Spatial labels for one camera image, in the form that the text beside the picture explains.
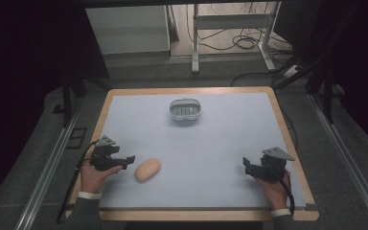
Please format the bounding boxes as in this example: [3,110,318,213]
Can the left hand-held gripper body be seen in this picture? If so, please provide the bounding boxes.
[89,135,121,172]

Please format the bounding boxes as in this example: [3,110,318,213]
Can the tan bread roll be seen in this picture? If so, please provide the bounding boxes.
[133,157,162,184]

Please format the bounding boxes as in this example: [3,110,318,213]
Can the black floor cables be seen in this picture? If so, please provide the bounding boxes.
[185,2,296,87]

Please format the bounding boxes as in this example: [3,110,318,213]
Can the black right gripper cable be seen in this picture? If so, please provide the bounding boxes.
[277,175,297,217]

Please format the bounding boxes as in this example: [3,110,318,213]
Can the person's right hand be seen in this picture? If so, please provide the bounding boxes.
[254,169,292,212]

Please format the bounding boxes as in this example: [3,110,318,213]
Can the white metal stand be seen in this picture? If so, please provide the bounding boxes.
[191,1,283,75]

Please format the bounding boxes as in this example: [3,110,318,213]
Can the white power strip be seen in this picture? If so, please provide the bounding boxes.
[282,64,302,80]

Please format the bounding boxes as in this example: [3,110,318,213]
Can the person's left hand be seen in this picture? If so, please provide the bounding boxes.
[80,151,125,195]

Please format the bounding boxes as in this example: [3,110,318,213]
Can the aluminium rail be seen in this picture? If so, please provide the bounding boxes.
[13,102,83,230]
[309,93,368,230]

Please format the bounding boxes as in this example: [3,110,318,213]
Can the white cabinet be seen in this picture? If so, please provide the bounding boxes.
[84,4,172,56]

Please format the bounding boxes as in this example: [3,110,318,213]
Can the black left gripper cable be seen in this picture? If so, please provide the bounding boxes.
[56,139,100,224]

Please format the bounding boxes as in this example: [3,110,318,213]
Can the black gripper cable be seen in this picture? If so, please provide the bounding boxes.
[277,175,297,217]
[56,139,100,224]

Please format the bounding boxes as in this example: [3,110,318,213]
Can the white soap dish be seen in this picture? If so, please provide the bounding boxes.
[169,97,202,123]

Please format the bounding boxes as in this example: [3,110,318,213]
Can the pale blue table mat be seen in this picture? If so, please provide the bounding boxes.
[98,92,307,211]

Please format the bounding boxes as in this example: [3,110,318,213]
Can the black metal stand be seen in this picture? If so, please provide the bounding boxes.
[52,47,113,128]
[276,6,346,125]

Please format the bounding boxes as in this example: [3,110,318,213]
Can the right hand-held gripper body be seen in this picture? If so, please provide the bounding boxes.
[252,146,296,183]

